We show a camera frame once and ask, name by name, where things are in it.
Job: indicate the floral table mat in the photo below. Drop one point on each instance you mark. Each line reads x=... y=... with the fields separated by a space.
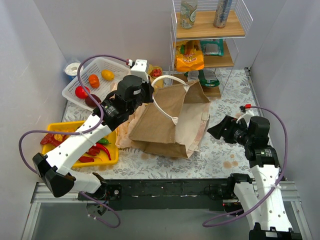
x=215 y=159

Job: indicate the green chili pepper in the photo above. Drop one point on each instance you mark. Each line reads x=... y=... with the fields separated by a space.
x=103 y=141

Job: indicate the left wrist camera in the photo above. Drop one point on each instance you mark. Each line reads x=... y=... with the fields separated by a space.
x=139 y=68

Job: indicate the small orange pumpkin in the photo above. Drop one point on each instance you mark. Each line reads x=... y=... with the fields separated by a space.
x=94 y=81

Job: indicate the yellow vegetable tray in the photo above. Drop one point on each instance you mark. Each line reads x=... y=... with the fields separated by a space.
x=86 y=160

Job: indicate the orange mango gummy packet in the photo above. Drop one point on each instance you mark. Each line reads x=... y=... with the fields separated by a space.
x=189 y=56

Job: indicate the white wire shelf rack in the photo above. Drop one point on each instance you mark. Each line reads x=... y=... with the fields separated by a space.
x=203 y=37

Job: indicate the green white snack packet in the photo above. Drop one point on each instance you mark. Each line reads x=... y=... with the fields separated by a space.
x=207 y=78

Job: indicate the yellow mango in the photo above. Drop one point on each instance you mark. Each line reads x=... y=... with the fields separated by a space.
x=107 y=75

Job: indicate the clear glass bottle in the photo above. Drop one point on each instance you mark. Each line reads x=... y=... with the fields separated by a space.
x=188 y=10

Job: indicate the brown burlap tote bag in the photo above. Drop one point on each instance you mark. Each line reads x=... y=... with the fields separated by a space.
x=174 y=124

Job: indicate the peach plastic grocery bag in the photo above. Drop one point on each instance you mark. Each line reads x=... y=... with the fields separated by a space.
x=123 y=131

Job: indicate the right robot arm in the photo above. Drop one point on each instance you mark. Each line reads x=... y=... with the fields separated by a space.
x=262 y=202

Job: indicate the teal snack packet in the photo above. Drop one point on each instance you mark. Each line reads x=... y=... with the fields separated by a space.
x=212 y=47

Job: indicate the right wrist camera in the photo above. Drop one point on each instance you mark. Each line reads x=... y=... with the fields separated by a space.
x=247 y=112

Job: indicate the red toy lobster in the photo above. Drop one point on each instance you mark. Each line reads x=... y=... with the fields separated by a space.
x=53 y=139

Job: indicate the white tape roll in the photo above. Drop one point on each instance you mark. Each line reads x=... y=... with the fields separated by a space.
x=71 y=70

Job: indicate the dark red plum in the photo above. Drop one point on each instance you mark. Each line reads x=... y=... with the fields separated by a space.
x=90 y=103

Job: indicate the silver drink can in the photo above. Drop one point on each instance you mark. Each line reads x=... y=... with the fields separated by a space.
x=222 y=13

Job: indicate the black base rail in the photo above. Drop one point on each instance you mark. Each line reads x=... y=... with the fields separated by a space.
x=214 y=194

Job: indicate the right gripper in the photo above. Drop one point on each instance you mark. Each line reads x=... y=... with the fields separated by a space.
x=227 y=129

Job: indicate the white plastic basket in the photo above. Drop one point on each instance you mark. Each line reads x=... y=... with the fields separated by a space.
x=95 y=68

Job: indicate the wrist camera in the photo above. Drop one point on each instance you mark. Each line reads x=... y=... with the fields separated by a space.
x=139 y=68
x=247 y=112

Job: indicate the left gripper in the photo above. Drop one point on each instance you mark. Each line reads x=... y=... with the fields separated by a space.
x=148 y=91

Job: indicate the red chili pepper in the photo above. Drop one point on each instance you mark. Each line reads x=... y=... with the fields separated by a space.
x=95 y=150

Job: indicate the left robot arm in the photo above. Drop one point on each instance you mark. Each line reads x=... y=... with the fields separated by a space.
x=55 y=167

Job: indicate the yellow bread tray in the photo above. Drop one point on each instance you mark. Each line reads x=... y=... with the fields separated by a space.
x=160 y=83

